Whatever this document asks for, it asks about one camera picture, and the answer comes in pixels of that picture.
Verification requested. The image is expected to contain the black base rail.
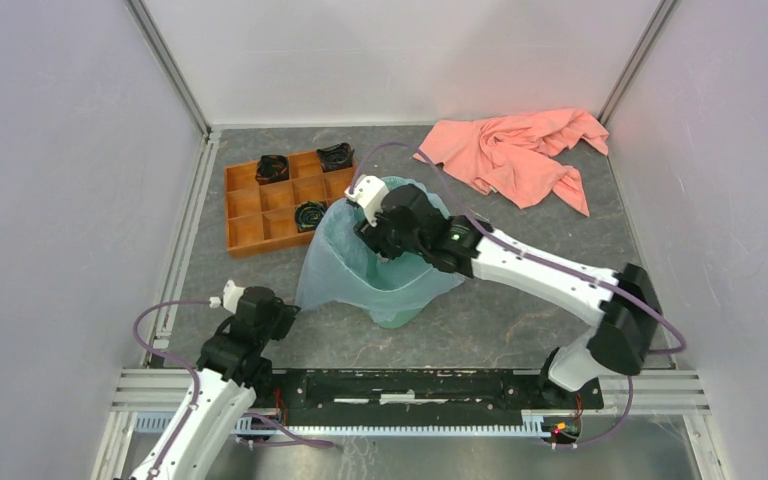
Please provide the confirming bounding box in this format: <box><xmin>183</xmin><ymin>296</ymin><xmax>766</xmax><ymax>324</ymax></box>
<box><xmin>254</xmin><ymin>369</ymin><xmax>605</xmax><ymax>427</ymax></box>

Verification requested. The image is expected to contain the orange compartment tray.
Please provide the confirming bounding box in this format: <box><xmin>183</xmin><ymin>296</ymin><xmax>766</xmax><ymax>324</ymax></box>
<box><xmin>224</xmin><ymin>150</ymin><xmax>356</xmax><ymax>258</ymax></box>

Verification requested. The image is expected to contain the translucent blue trash bag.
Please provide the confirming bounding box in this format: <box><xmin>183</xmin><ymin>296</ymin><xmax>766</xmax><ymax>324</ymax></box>
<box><xmin>295</xmin><ymin>199</ymin><xmax>465</xmax><ymax>321</ymax></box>

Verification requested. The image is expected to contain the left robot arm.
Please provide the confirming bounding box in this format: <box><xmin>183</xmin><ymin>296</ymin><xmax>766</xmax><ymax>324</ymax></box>
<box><xmin>129</xmin><ymin>281</ymin><xmax>300</xmax><ymax>479</ymax></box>

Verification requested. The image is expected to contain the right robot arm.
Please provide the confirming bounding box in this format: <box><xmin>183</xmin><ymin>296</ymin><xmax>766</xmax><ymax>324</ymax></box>
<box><xmin>344</xmin><ymin>176</ymin><xmax>661</xmax><ymax>408</ymax></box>

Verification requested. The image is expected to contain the pink cloth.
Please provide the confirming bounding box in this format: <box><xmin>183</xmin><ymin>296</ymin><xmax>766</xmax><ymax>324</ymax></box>
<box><xmin>420</xmin><ymin>108</ymin><xmax>609</xmax><ymax>216</ymax></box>

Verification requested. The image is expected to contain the green plastic trash bin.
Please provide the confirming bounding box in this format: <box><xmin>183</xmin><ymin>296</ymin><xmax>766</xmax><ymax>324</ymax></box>
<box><xmin>370</xmin><ymin>310</ymin><xmax>420</xmax><ymax>329</ymax></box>

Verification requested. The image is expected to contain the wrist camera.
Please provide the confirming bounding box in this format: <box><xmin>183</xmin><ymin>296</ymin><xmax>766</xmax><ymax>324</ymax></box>
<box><xmin>221</xmin><ymin>280</ymin><xmax>245</xmax><ymax>315</ymax></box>
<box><xmin>344</xmin><ymin>175</ymin><xmax>389</xmax><ymax>227</ymax></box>

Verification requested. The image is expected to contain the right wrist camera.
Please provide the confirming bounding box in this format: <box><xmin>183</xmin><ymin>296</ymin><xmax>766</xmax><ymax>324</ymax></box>
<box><xmin>344</xmin><ymin>175</ymin><xmax>389</xmax><ymax>227</ymax></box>

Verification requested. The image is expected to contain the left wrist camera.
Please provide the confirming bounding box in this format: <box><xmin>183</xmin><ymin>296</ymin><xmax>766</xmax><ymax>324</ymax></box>
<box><xmin>221</xmin><ymin>280</ymin><xmax>245</xmax><ymax>315</ymax></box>

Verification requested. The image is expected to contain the white toothed cable strip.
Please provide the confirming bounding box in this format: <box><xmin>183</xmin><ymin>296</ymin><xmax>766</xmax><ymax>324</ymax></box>
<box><xmin>135</xmin><ymin>410</ymin><xmax>548</xmax><ymax>437</ymax></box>

